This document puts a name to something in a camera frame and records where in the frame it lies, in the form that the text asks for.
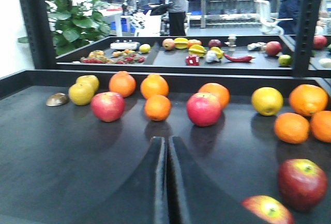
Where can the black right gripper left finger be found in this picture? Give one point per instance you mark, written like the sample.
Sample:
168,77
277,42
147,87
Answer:
142,197

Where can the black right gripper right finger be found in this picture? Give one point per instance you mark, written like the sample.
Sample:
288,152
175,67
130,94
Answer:
193,197

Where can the dark red apple front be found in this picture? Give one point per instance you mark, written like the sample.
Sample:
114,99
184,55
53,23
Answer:
268,209

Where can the dark red apple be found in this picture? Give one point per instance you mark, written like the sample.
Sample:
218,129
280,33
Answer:
268,209
302,183

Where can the pink red apple right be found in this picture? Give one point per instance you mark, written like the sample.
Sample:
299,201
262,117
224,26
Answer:
203,109

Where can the pink red apple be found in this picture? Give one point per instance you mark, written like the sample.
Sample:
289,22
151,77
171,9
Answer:
108,106
203,109

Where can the pink red apple left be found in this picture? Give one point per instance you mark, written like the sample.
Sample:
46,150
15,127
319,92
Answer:
108,106

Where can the wooden black-framed display stand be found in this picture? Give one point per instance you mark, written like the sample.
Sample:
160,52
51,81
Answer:
58,163

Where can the orange behind pink apple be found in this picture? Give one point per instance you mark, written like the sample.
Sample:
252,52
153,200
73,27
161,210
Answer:
218,90

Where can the dark red apple middle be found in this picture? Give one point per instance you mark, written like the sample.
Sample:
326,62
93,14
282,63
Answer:
302,183

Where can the small orange front left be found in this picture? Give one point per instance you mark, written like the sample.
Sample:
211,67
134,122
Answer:
291,128

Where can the small orange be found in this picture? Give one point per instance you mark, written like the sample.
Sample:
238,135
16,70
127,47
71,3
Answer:
291,128
320,126

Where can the yellow orange citrus fruit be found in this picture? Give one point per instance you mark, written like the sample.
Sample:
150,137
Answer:
267,101

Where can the yellow pear front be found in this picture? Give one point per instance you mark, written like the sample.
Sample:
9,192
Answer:
81,93

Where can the yellow pear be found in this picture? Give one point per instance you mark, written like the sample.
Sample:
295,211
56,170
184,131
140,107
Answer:
91,79
81,93

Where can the yellow pear back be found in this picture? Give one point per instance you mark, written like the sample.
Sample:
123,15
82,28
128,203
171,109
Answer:
91,79

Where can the brown mushroom cap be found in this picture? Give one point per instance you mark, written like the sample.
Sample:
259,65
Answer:
57,99

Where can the garlic bulb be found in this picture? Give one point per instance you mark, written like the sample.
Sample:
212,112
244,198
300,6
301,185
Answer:
211,57

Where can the small orange front right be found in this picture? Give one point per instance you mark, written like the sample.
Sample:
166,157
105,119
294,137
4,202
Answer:
320,126

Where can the large orange right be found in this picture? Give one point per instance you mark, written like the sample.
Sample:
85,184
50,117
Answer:
308,99

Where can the red chili pepper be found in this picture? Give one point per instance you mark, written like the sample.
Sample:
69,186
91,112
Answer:
242,59

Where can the green potted plant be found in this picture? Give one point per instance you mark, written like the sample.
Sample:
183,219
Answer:
65,24

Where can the person in grey shirt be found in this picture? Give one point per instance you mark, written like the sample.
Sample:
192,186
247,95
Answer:
174,4

